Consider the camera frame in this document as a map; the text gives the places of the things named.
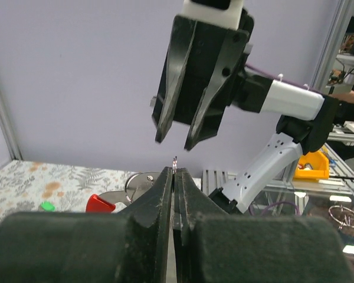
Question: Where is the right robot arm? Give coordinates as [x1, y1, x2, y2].
[152, 1, 339, 214]

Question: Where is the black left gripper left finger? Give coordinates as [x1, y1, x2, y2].
[0, 167, 173, 282]

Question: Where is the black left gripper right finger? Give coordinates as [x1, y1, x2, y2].
[173, 169, 354, 282]

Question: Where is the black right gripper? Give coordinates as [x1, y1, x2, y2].
[155, 7, 271, 151]

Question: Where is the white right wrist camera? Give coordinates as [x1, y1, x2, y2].
[178, 1, 244, 31]

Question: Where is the silver keys bunch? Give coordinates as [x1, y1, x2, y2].
[172, 156, 178, 174]

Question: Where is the green key tag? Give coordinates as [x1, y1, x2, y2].
[39, 202, 55, 212]

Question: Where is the yellow storage bin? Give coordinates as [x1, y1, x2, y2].
[294, 150, 330, 180]

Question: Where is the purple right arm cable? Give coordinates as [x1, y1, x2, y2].
[244, 63, 324, 95]

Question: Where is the red handled carabiner keyring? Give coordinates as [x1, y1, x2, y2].
[85, 172, 160, 213]

